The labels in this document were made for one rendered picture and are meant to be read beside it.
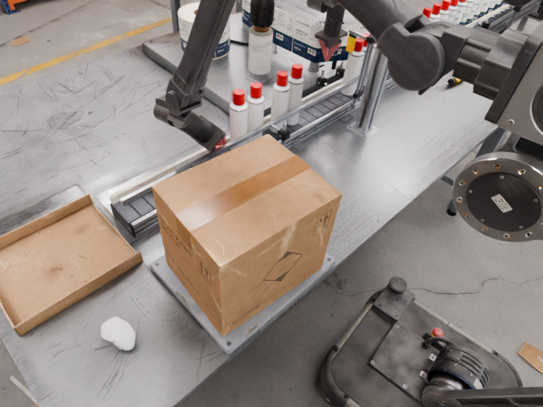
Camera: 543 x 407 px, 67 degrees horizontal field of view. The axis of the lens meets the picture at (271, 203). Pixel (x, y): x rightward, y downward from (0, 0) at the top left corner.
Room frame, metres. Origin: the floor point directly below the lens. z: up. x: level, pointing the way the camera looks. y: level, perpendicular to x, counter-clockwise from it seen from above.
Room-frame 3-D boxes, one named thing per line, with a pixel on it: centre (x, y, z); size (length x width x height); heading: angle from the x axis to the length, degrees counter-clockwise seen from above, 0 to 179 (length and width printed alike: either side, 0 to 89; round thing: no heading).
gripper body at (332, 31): (1.36, -0.14, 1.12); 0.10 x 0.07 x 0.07; 139
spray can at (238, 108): (0.99, 0.12, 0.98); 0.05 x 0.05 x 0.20
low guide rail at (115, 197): (1.11, 0.06, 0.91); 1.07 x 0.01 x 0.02; 138
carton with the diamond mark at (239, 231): (0.58, 0.05, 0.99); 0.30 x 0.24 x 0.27; 133
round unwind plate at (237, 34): (1.83, 0.17, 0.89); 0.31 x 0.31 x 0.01
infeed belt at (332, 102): (1.29, -0.16, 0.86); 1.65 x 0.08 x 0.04; 138
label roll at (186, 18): (1.61, 0.34, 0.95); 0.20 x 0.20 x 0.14
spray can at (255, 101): (1.03, 0.08, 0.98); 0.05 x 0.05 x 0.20
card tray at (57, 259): (0.55, 0.50, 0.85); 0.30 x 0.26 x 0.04; 138
